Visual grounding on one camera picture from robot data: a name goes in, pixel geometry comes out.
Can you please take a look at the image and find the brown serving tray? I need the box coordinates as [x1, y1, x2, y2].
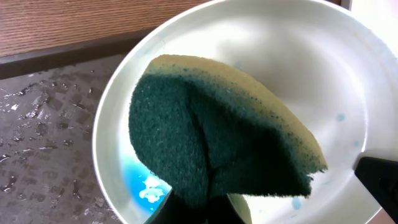
[1, 29, 148, 223]

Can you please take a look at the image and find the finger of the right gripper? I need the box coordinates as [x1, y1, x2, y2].
[354, 157, 397, 223]

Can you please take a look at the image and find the green yellow sponge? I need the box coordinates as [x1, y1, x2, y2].
[128, 55, 327, 208]

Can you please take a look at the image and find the white plate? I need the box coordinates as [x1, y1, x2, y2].
[93, 1, 397, 223]

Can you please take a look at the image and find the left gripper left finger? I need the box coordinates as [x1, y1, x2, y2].
[149, 190, 208, 224]

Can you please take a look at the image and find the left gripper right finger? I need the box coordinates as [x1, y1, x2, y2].
[211, 194, 252, 224]

